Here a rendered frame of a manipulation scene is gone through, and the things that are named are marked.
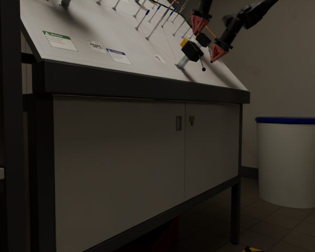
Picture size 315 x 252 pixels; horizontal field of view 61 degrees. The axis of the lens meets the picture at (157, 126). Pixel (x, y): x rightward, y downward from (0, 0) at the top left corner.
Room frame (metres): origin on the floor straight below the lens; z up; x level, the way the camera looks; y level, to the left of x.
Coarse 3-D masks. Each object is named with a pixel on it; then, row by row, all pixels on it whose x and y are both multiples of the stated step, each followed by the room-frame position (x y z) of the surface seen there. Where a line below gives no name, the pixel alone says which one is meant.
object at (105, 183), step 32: (64, 96) 0.62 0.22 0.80; (64, 128) 0.62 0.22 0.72; (96, 128) 0.70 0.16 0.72; (128, 128) 0.79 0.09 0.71; (160, 128) 0.91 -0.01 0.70; (64, 160) 0.62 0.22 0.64; (96, 160) 0.70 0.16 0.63; (128, 160) 0.79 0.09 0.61; (160, 160) 0.91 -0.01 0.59; (64, 192) 0.62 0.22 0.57; (96, 192) 0.69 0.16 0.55; (128, 192) 0.79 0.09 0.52; (160, 192) 0.91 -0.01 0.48; (64, 224) 0.62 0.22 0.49; (96, 224) 0.69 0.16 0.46; (128, 224) 0.79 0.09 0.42
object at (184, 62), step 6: (186, 42) 0.99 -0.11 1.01; (192, 42) 1.00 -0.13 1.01; (186, 48) 0.99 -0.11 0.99; (192, 48) 0.97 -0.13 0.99; (198, 48) 0.99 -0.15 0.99; (186, 54) 0.99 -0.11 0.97; (192, 54) 0.97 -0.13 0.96; (198, 54) 0.98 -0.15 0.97; (180, 60) 1.02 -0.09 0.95; (186, 60) 1.01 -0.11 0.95; (192, 60) 0.99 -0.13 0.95; (180, 66) 1.02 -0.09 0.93
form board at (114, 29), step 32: (32, 0) 0.69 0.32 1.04; (96, 0) 0.98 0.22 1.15; (128, 0) 1.24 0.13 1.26; (160, 0) 1.68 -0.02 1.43; (32, 32) 0.59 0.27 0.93; (64, 32) 0.68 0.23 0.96; (96, 32) 0.80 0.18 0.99; (128, 32) 0.96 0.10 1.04; (160, 32) 1.20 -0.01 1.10; (192, 32) 1.62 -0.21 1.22; (96, 64) 0.67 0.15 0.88; (160, 64) 0.93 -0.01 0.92; (192, 64) 1.17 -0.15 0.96; (224, 64) 1.55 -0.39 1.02
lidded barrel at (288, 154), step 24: (264, 120) 2.17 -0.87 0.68; (288, 120) 2.03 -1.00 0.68; (312, 120) 1.99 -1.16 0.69; (264, 144) 2.20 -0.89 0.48; (288, 144) 2.04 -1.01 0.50; (312, 144) 2.01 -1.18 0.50; (264, 168) 2.21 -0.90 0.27; (288, 168) 2.05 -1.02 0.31; (312, 168) 2.02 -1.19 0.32; (264, 192) 2.22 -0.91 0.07; (288, 192) 2.06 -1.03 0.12; (312, 192) 2.04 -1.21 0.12
